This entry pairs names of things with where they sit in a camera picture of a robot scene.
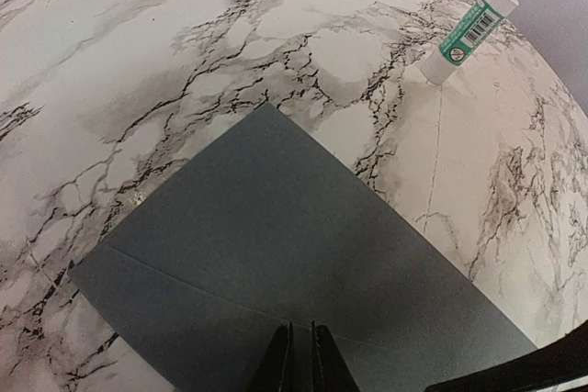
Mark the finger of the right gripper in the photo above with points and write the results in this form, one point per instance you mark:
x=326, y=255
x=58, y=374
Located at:
x=557, y=363

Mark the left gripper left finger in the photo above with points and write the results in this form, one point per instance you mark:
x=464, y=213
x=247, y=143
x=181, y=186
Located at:
x=275, y=371

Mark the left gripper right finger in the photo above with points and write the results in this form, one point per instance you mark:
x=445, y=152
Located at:
x=329, y=370

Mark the dark grey envelope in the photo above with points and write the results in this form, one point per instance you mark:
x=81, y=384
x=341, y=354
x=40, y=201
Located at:
x=265, y=227

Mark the green white glue stick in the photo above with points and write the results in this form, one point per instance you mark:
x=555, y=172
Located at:
x=473, y=28

